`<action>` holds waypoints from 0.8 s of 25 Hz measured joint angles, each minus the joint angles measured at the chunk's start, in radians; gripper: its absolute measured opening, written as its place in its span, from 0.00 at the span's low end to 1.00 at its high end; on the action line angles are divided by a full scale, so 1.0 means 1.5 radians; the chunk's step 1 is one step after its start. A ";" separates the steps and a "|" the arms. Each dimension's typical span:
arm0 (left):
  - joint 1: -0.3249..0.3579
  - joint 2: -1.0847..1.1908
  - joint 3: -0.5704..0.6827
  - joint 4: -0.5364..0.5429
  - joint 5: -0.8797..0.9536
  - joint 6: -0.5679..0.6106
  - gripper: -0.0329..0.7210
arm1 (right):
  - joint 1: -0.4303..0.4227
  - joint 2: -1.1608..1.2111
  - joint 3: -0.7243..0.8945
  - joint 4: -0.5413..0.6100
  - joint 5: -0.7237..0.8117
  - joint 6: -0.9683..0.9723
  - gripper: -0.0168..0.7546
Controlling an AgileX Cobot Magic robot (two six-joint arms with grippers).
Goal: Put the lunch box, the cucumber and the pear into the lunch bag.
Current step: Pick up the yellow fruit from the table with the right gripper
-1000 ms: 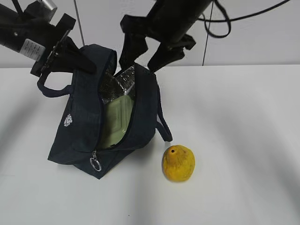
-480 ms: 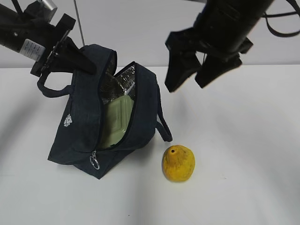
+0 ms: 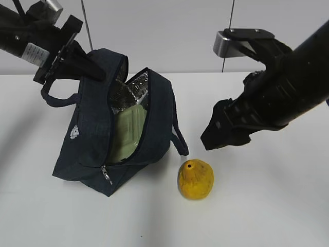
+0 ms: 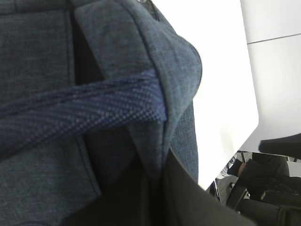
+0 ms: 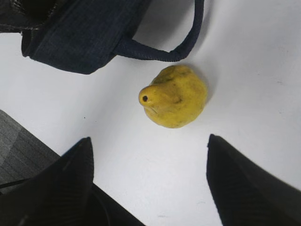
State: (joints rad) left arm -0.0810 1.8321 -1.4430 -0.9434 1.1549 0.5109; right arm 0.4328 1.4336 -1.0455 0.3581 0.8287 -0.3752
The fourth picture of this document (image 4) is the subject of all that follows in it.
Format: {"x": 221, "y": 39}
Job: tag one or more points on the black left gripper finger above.
{"x": 175, "y": 200}

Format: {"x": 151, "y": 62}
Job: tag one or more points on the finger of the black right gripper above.
{"x": 286, "y": 146}

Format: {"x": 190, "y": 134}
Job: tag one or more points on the dark blue lunch bag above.
{"x": 86, "y": 86}

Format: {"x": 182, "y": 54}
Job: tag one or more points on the person in dark clothes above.
{"x": 267, "y": 179}

